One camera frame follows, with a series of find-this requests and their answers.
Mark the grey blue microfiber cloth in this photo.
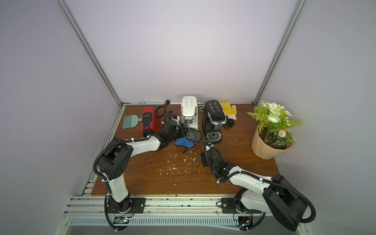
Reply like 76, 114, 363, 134
175, 127, 202, 154

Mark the white coffee machine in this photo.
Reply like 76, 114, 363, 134
181, 96, 198, 130

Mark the red coffee machine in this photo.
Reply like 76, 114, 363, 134
142, 107, 162, 137

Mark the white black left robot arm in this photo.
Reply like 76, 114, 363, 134
93, 115, 189, 214

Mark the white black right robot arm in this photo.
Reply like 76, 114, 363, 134
201, 141, 317, 232

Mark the black coffee machine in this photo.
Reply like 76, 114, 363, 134
202, 99, 227, 144

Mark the green hand brush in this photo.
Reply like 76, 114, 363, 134
122, 115, 142, 129

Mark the yellow work glove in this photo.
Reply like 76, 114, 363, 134
220, 101, 237, 120

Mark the potted artificial plant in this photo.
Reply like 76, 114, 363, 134
248, 101, 303, 160

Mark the black power cord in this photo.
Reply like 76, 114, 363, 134
155, 99, 171, 118

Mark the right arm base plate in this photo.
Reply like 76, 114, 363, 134
217, 198, 250, 214

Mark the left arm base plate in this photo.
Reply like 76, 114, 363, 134
105, 196, 146, 214

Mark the aluminium rail frame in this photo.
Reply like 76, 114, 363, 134
55, 179, 309, 235

